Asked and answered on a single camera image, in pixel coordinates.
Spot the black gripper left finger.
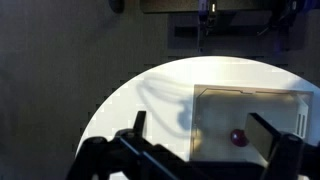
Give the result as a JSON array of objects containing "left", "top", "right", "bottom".
[{"left": 66, "top": 110, "right": 208, "bottom": 180}]

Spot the dark red plum plush toy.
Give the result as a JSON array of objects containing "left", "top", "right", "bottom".
[{"left": 229, "top": 128, "right": 249, "bottom": 148}]

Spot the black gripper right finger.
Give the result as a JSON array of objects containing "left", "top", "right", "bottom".
[{"left": 244, "top": 112, "right": 320, "bottom": 180}]

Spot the square wooden tray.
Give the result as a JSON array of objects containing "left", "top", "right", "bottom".
[{"left": 189, "top": 83, "right": 315, "bottom": 163}]

